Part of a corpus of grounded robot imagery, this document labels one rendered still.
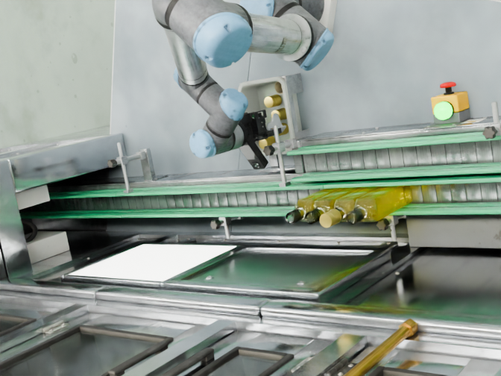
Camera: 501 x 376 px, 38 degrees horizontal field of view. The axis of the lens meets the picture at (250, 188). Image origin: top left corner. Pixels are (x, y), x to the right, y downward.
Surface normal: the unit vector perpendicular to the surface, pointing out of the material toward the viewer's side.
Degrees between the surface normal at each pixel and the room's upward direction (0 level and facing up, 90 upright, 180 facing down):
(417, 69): 0
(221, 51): 83
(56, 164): 90
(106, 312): 0
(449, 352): 0
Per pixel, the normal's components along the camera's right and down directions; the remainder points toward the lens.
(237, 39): 0.60, 0.68
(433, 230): -0.61, 0.23
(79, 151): 0.78, -0.04
